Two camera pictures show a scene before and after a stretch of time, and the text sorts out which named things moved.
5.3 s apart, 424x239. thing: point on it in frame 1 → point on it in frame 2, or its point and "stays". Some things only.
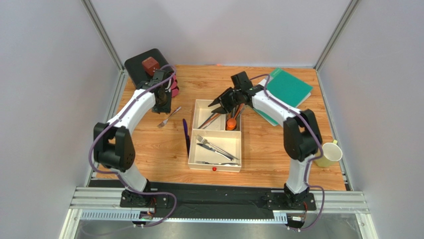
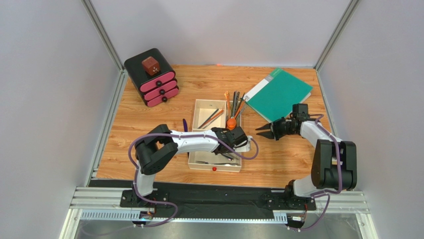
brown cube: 150,64 stays
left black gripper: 167,108 → 233,147
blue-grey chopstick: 206,120 stays
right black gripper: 227,99 → 275,128
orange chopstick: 217,115 stays
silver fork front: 218,164 stays
